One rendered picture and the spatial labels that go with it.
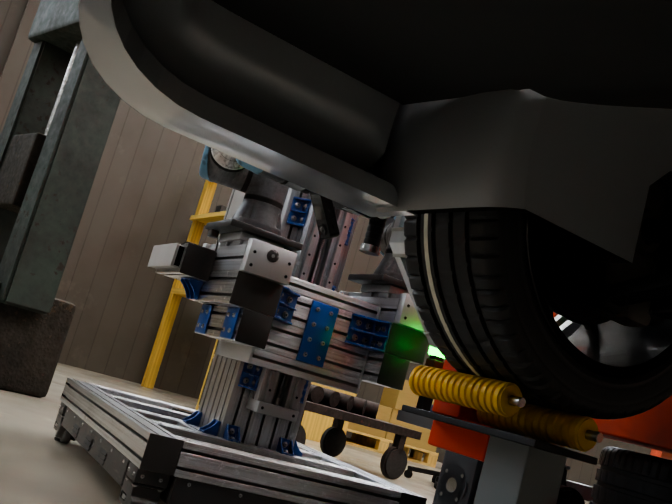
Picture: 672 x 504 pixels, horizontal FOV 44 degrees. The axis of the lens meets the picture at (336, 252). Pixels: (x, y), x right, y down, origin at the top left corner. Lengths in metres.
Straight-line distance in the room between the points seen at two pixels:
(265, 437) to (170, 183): 6.65
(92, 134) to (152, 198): 4.38
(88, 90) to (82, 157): 0.36
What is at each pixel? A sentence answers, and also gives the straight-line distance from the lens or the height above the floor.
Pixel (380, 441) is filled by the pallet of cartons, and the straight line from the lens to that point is 8.74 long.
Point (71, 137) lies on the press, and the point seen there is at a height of 1.35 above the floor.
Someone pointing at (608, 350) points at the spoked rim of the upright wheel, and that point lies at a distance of 1.68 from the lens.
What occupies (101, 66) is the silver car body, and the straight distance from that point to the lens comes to 1.14.
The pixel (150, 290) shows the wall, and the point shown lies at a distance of 8.97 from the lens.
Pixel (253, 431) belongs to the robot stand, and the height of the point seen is 0.27.
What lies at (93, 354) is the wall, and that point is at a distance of 8.88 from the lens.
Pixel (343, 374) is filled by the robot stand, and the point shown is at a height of 0.50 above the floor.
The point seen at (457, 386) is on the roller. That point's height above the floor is 0.51.
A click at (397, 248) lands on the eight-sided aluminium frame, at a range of 1.55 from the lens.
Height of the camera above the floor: 0.44
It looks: 9 degrees up
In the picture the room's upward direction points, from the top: 16 degrees clockwise
